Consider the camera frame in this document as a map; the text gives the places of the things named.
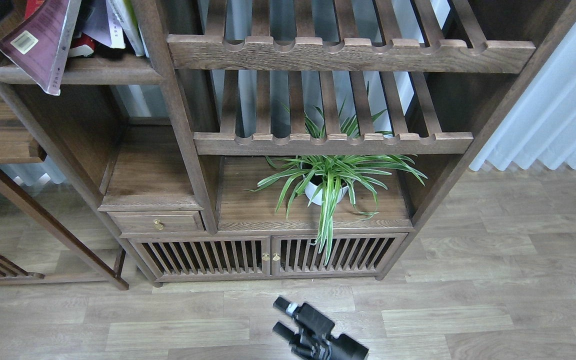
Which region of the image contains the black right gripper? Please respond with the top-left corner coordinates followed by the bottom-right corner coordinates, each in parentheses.
top-left (272, 296), bottom-right (369, 360)

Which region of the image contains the dark brown book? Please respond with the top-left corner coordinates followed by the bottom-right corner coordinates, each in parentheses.
top-left (0, 0), bottom-right (82, 96)

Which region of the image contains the red book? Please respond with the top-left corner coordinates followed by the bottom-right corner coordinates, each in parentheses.
top-left (23, 0), bottom-right (97, 58)

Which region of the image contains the white book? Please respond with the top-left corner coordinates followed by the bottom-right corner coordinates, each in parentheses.
top-left (82, 0), bottom-right (126, 49)
top-left (107, 0), bottom-right (147, 57)

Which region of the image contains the white upright book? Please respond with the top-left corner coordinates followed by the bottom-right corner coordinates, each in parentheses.
top-left (107, 0), bottom-right (147, 57)

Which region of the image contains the white plant pot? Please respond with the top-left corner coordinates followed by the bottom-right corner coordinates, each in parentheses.
top-left (304, 176), bottom-right (349, 206)

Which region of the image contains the green spider plant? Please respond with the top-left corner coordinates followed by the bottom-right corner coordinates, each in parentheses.
top-left (246, 80), bottom-right (428, 266)

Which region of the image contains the brass drawer knob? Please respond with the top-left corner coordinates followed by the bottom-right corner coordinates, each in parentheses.
top-left (153, 219), bottom-right (165, 231)

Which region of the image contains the dark wooden bookshelf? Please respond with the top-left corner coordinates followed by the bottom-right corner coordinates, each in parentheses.
top-left (0, 0), bottom-right (576, 285)

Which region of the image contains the white curtain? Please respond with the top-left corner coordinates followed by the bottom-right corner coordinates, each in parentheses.
top-left (470, 23), bottom-right (576, 171)

